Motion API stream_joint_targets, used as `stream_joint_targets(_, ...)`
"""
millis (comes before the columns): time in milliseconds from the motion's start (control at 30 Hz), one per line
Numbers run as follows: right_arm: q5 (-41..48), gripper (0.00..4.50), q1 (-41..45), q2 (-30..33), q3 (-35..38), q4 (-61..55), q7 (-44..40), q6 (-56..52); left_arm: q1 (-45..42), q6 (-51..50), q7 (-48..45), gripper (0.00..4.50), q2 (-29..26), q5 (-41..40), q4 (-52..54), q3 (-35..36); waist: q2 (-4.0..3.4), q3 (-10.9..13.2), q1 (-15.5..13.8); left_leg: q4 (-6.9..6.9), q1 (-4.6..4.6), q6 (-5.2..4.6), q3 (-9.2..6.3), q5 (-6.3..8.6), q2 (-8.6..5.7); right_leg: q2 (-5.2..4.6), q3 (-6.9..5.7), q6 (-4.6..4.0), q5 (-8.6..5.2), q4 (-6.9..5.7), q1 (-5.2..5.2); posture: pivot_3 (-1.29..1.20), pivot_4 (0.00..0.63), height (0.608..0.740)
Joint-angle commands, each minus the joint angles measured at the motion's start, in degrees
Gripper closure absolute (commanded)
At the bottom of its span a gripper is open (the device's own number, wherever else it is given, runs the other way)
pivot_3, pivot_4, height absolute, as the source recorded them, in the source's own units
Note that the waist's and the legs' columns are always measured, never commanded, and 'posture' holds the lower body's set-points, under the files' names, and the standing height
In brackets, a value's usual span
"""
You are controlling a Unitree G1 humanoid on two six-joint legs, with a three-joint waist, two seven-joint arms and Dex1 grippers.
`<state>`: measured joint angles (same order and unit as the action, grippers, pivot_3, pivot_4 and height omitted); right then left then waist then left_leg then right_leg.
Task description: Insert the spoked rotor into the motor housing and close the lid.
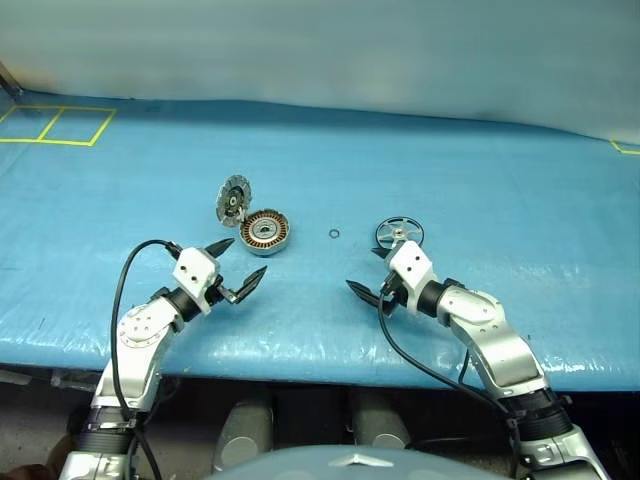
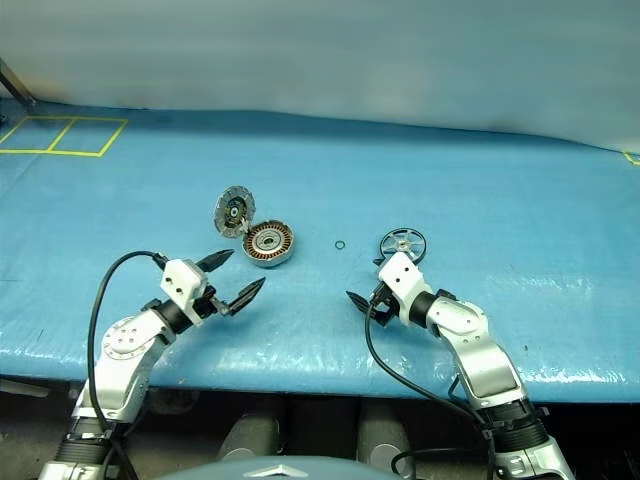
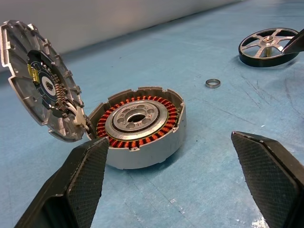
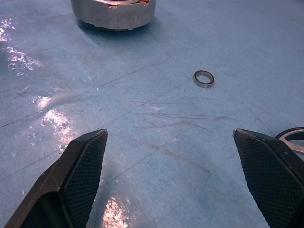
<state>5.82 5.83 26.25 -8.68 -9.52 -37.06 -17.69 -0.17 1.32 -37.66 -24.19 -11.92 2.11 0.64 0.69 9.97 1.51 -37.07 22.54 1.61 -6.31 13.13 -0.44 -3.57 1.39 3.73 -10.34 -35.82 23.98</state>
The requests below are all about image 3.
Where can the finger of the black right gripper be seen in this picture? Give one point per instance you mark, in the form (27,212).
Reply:
(297,45)

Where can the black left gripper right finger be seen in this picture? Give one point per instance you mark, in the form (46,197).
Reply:
(273,180)

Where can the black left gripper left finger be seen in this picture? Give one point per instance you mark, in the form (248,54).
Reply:
(80,185)

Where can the black-rimmed silver spoked rotor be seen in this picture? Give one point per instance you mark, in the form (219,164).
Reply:
(261,63)

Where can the round silver metal object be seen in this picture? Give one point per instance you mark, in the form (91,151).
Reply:
(147,156)

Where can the silver motor cover circuit board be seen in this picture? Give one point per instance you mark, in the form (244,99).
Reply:
(23,95)

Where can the blue plastic table cover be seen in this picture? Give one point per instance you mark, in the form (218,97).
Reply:
(190,190)

